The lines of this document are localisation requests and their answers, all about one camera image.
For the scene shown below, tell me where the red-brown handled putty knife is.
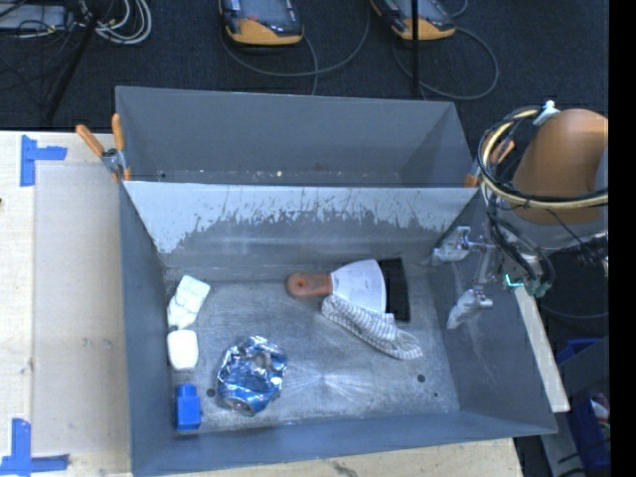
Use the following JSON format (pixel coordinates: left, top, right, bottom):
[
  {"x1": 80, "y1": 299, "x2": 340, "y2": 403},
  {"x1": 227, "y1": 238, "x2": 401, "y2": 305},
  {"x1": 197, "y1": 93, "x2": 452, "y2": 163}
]
[{"x1": 285, "y1": 258, "x2": 389, "y2": 314}]

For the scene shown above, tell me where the blue toy block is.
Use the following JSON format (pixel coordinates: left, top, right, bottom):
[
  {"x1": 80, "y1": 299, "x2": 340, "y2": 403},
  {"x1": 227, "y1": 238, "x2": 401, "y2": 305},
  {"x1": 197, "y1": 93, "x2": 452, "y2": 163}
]
[{"x1": 174, "y1": 383, "x2": 204, "y2": 433}]

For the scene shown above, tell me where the grey metal bin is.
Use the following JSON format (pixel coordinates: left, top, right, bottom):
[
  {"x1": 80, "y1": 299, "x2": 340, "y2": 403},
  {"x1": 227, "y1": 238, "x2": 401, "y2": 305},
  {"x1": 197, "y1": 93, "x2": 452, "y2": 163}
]
[{"x1": 114, "y1": 84, "x2": 560, "y2": 477}]

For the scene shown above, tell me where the white blister pack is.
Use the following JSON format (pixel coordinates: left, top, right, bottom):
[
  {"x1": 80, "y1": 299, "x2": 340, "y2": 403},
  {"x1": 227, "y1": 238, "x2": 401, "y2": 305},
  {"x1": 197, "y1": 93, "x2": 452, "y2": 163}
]
[{"x1": 166, "y1": 273, "x2": 212, "y2": 331}]

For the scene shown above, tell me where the striped white cloth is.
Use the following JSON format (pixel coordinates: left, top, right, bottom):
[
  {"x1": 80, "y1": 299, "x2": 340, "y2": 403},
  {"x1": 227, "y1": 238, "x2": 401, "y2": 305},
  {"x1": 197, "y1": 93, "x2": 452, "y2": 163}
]
[{"x1": 320, "y1": 295, "x2": 425, "y2": 362}]

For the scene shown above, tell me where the pale wood board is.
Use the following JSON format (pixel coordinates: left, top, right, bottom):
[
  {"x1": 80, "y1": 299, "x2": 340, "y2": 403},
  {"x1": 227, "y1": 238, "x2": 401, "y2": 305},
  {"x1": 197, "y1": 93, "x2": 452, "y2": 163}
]
[{"x1": 31, "y1": 159, "x2": 134, "y2": 460}]

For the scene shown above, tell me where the crushed blue and silver can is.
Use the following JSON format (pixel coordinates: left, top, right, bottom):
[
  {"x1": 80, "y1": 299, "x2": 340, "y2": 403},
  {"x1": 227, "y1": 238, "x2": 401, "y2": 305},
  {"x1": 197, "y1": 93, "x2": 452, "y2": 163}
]
[{"x1": 215, "y1": 335, "x2": 289, "y2": 418}]

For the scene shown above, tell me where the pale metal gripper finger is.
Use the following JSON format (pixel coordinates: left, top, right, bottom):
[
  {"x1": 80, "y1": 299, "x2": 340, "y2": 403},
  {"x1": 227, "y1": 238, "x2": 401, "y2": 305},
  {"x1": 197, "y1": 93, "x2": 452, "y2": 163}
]
[
  {"x1": 421, "y1": 226, "x2": 472, "y2": 267},
  {"x1": 445, "y1": 288, "x2": 495, "y2": 331}
]

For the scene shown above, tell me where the white rounded bar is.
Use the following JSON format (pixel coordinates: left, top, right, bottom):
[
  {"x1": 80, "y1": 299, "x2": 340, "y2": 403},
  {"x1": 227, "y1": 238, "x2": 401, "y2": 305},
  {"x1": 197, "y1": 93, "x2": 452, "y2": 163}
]
[{"x1": 166, "y1": 329, "x2": 201, "y2": 371}]

